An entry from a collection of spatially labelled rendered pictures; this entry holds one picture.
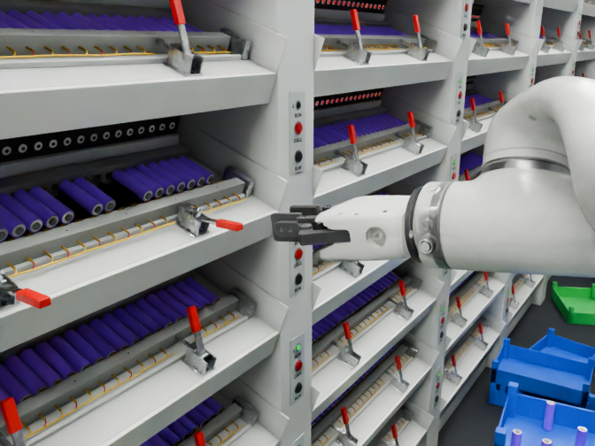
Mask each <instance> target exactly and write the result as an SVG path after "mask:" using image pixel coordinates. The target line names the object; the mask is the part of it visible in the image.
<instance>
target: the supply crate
mask: <svg viewBox="0 0 595 446"><path fill-rule="evenodd" d="M518 388H519V383H516V382H512V381H509V384H508V389H507V396H506V401H505V405H504V409H503V411H502V415H501V418H500V422H499V424H498V427H496V430H495V435H494V443H493V446H511V439H512V432H513V429H519V430H521V431H522V442H521V446H541V442H542V439H544V438H547V439H550V440H551V441H552V446H575V442H576V431H577V428H578V427H586V428H587V430H588V432H587V437H586V443H585V446H595V411H591V410H587V409H584V408H580V407H575V406H572V405H568V404H561V403H557V402H555V403H556V405H555V412H554V418H553V424H552V431H546V430H544V429H543V424H544V418H545V406H546V401H548V400H545V399H542V398H538V397H534V396H527V395H524V394H519V393H518Z"/></svg>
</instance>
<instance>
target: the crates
mask: <svg viewBox="0 0 595 446"><path fill-rule="evenodd" d="M551 298H552V300H553V301H554V302H555V304H556V305H557V307H558V309H559V310H560V312H561V314H562V315H563V317H564V319H565V320H566V321H567V323H568V324H580V325H594V326H595V283H592V284H591V288H571V287H558V282H557V281H553V282H552V292H551ZM554 330H555V329H554V328H549V329H548V334H547V335H546V336H545V337H543V338H542V339H541V340H539V341H538V342H537V343H535V344H534V345H533V346H531V347H530V348H529V349H526V348H523V347H518V346H514V345H511V344H510V338H506V337H505V338H504V341H503V346H502V348H501V350H500V352H499V354H498V356H497V357H496V359H493V360H492V365H491V384H490V393H489V402H488V403H490V404H495V405H497V406H502V407H504V405H505V401H506V396H507V389H508V384H509V381H512V382H516V383H519V388H518V393H519V394H524V395H527V396H534V397H538V398H542V399H545V400H551V401H554V402H557V403H561V404H568V405H572V406H575V407H580V408H584V409H587V410H591V411H594V408H595V395H593V394H591V392H590V388H591V379H592V374H593V368H594V366H595V344H594V348H592V347H590V346H587V345H584V344H581V343H579V342H574V341H571V340H569V339H566V338H563V337H560V336H557V335H555V334H554Z"/></svg>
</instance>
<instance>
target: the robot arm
mask: <svg viewBox="0 0 595 446"><path fill-rule="evenodd" d="M321 209H322V211H321ZM271 222H272V229H273V235H274V239H275V240H276V241H277V242H300V245H301V246H306V245H315V244H324V243H333V244H331V245H329V246H328V247H326V248H324V249H323V250H320V258H321V259H323V260H333V261H376V260H393V259H402V258H412V259H413V260H414V261H415V262H417V263H423V264H424V265H425V266H426V267H427V268H437V269H454V270H467V271H482V272H496V273H526V274H541V275H555V276H570V277H585V278H595V80H594V79H589V78H584V77H577V76H561V77H554V78H551V79H548V80H545V81H541V82H539V83H538V84H536V85H534V86H532V87H530V88H528V89H526V90H525V91H523V92H521V94H519V95H518V96H516V97H515V98H513V99H512V100H510V101H509V102H508V103H507V104H505V105H504V106H503V107H501V108H500V109H499V110H498V112H497V113H496V114H495V115H494V117H493V118H492V120H491V123H490V124H489V127H488V131H487V134H486V138H485V144H484V150H483V166H482V171H481V174H480V175H479V177H478V178H476V179H475V180H472V181H436V182H429V183H427V184H426V185H425V186H424V187H418V188H416V189H415V190H414V191H413V193H412V194H411V195H410V196H360V197H355V198H353V199H351V200H348V201H346V202H343V203H341V204H339V205H323V206H322V207H321V205H320V204H319V205H292V206H291V207H290V212H275V213H273V214H271Z"/></svg>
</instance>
